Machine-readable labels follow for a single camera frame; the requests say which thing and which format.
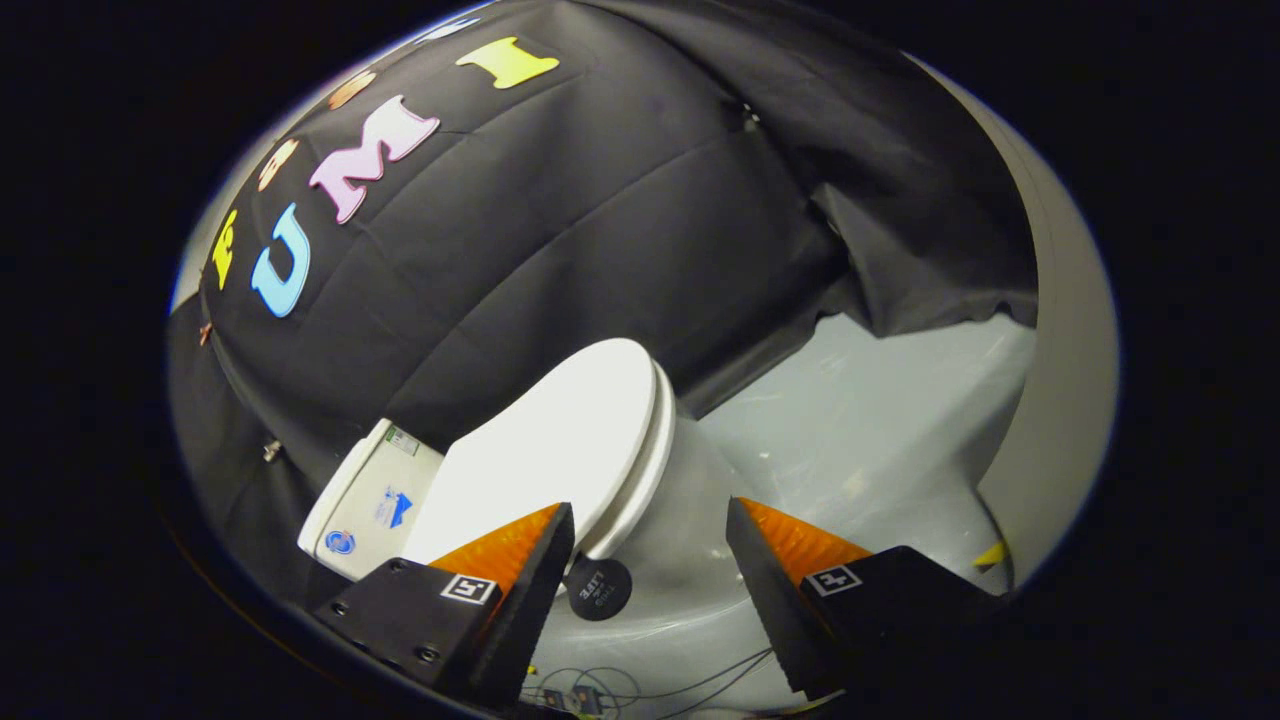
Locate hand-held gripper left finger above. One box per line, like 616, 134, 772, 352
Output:
312, 502, 577, 709

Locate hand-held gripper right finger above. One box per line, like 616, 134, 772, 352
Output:
726, 497, 1006, 699

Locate black round lid handle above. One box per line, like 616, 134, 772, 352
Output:
564, 556, 633, 622

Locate white toilet lid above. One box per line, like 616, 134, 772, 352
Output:
400, 338, 666, 567

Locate black backdrop cloth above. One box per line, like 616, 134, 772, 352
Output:
168, 0, 1041, 601

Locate thin black floor cables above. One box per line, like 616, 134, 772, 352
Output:
520, 648, 777, 717

